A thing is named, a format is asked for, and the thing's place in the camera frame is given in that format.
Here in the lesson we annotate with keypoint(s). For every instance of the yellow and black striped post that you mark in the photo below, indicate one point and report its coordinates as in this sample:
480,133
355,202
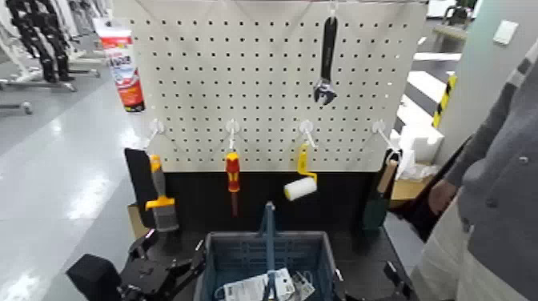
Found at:
443,101

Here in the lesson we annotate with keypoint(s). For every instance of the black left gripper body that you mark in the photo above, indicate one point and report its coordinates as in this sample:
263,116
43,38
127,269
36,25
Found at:
147,275

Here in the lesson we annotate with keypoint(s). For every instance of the white perforated pegboard panel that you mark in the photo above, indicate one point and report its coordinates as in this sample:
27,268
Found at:
260,84

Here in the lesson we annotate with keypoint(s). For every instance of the clear plastic packaged item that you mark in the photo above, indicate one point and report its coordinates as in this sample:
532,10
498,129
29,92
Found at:
303,286

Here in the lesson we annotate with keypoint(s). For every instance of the white packaged item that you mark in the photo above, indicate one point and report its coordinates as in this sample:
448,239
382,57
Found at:
246,288

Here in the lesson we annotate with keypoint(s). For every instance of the brown cardboard box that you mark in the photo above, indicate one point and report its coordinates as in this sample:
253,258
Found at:
136,222

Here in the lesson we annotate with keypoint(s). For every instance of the white wall plate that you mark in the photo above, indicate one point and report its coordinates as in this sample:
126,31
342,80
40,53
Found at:
505,32

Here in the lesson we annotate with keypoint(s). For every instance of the black adjustable wrench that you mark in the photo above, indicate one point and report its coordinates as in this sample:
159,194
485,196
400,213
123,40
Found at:
328,50

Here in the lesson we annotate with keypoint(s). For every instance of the red and white tube package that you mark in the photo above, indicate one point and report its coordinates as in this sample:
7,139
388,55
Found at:
124,67

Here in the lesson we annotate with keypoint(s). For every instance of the black side panel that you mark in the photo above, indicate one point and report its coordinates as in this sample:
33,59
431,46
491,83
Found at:
139,185

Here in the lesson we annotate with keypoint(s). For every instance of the white foam block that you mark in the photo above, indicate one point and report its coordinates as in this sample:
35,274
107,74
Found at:
422,143

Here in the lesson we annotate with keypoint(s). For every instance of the bystander's bare hand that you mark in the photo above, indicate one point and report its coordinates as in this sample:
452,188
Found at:
441,196

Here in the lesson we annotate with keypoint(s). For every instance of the crumpled clear plastic wrap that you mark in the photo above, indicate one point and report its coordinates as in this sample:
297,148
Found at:
416,170

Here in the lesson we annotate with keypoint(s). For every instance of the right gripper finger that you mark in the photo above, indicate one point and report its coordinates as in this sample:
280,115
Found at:
397,283
339,288

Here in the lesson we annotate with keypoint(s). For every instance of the black humanoid robot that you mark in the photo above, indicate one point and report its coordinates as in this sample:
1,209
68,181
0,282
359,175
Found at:
40,38

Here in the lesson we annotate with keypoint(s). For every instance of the black base panel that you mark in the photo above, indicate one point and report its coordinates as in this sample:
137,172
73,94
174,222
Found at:
260,197

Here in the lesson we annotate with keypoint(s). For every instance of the red and yellow screwdriver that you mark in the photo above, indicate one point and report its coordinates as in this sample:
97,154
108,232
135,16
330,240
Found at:
232,172

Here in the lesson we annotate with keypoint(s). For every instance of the brown cardboard sheet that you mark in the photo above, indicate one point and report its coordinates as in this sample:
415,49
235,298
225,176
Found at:
405,189

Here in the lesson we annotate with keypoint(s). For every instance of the person in gray cardigan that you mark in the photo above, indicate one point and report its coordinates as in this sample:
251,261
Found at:
504,189

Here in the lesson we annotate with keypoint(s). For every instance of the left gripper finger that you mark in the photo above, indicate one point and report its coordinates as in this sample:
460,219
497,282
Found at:
145,244
191,264

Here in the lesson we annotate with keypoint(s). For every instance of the white metal pegboard hook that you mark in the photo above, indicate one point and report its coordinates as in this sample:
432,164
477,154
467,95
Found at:
231,126
156,125
333,8
378,125
306,126

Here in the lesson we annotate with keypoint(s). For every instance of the gray metal stand frame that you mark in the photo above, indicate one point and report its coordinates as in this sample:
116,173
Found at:
38,84

